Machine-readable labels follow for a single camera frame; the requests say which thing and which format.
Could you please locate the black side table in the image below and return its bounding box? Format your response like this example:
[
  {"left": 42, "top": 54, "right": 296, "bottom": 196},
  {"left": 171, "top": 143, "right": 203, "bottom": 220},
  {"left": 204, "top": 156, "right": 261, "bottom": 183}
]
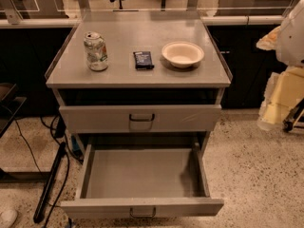
[{"left": 0, "top": 83, "right": 48, "bottom": 183}]

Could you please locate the closed upper grey drawer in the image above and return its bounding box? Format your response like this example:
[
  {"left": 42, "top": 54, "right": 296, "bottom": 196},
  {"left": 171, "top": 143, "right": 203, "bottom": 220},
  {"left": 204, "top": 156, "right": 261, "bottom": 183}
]
[{"left": 60, "top": 104, "right": 221, "bottom": 133}]

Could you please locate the white shoe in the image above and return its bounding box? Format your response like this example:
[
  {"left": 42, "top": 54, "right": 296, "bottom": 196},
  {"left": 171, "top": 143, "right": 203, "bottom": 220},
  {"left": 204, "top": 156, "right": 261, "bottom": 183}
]
[{"left": 0, "top": 209, "right": 18, "bottom": 228}]

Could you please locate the grey drawer cabinet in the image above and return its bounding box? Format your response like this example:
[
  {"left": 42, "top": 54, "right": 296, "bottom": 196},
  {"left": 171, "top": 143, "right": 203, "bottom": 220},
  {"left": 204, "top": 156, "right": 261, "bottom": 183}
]
[{"left": 44, "top": 10, "right": 234, "bottom": 220}]

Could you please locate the white paper bowl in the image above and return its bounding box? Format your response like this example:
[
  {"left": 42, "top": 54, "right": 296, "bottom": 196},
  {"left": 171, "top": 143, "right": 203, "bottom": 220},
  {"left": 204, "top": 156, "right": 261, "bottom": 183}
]
[{"left": 161, "top": 41, "right": 205, "bottom": 68}]

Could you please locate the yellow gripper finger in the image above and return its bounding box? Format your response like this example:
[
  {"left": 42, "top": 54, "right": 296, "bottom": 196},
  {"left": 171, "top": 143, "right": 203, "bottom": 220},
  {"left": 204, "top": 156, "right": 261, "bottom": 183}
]
[
  {"left": 256, "top": 26, "right": 280, "bottom": 50},
  {"left": 257, "top": 66, "right": 304, "bottom": 130}
]

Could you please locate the open middle grey drawer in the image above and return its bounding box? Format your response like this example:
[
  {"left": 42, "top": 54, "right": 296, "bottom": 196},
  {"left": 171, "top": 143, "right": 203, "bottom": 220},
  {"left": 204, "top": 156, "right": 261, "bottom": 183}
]
[{"left": 61, "top": 144, "right": 224, "bottom": 219}]

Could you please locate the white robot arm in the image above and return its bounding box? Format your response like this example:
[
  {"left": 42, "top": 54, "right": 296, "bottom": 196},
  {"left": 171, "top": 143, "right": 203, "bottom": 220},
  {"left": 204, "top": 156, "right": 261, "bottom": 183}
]
[{"left": 256, "top": 0, "right": 304, "bottom": 130}]

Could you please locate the black floor stand bar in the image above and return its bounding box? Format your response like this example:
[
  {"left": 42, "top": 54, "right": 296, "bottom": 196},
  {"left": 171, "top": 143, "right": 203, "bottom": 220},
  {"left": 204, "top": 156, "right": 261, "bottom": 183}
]
[{"left": 33, "top": 142, "right": 66, "bottom": 223}]

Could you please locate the black caster wheel frame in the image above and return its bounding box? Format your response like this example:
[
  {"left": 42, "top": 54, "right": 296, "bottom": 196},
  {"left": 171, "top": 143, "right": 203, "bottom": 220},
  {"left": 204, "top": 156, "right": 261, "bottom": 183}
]
[{"left": 283, "top": 99, "right": 304, "bottom": 132}]

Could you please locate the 7up soda can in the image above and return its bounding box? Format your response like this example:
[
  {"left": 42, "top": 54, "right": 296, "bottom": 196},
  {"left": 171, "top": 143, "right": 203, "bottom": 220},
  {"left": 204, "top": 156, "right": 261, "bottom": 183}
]
[{"left": 84, "top": 31, "right": 108, "bottom": 71}]

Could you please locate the dark blue snack bar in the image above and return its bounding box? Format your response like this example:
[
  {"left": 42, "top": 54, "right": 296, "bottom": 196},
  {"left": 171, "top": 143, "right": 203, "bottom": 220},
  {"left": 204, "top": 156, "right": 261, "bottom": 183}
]
[{"left": 133, "top": 51, "right": 154, "bottom": 70}]

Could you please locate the black floor cable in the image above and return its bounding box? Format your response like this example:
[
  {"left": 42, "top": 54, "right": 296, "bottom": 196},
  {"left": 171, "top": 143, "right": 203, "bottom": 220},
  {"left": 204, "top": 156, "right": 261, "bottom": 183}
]
[{"left": 12, "top": 114, "right": 71, "bottom": 228}]

